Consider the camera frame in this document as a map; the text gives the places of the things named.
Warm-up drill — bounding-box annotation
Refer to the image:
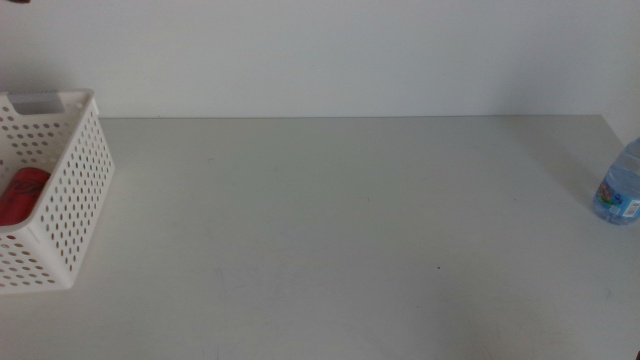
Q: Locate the red cola can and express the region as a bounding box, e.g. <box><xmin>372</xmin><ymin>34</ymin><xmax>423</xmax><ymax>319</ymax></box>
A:
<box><xmin>0</xmin><ymin>167</ymin><xmax>53</xmax><ymax>228</ymax></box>

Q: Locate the clear water bottle blue label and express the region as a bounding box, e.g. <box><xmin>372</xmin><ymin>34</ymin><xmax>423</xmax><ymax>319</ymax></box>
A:
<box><xmin>592</xmin><ymin>137</ymin><xmax>640</xmax><ymax>227</ymax></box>

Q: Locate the white perforated plastic basket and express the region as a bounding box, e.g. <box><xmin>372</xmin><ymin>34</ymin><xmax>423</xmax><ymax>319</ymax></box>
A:
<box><xmin>0</xmin><ymin>88</ymin><xmax>116</xmax><ymax>296</ymax></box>

